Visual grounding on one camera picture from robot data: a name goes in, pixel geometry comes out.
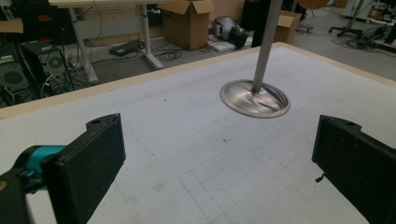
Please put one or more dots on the small cardboard box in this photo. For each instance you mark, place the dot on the small cardboard box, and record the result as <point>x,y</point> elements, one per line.
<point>288,28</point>

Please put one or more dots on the black flat floor device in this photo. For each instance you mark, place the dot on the black flat floor device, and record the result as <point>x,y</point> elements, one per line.
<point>126,48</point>

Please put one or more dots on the cardboard flap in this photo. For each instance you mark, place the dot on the cardboard flap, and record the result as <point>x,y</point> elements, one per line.
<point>11,25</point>

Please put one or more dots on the black computer tower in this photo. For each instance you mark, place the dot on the black computer tower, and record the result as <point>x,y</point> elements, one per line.
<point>14,82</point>
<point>45,63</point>

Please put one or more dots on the large open cardboard box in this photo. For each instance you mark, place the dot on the large open cardboard box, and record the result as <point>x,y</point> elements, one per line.
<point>186,26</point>

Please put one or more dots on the dark stand equipment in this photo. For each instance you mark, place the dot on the dark stand equipment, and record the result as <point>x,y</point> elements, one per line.
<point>375,35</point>

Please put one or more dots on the white desk frame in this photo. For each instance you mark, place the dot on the white desk frame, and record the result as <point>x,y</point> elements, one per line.
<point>146,34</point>

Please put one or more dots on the white flat board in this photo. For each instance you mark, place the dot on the white flat board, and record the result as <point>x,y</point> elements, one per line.
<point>218,45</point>

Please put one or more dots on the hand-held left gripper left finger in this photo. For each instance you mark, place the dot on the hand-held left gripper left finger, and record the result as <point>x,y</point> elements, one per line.
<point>84,168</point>

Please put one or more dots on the white grid mat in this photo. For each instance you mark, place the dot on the white grid mat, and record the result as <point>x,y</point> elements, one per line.
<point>202,149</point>

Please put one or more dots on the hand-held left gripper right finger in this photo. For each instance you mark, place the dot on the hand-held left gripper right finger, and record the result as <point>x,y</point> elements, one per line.
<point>358,165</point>

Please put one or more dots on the metal stand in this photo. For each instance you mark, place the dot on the metal stand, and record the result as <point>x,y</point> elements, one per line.
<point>255,98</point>

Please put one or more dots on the grey helmet-like device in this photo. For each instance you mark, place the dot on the grey helmet-like device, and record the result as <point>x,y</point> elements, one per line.
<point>229,31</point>

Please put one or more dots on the office chair base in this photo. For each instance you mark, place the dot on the office chair base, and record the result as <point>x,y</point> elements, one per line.
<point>345,29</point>

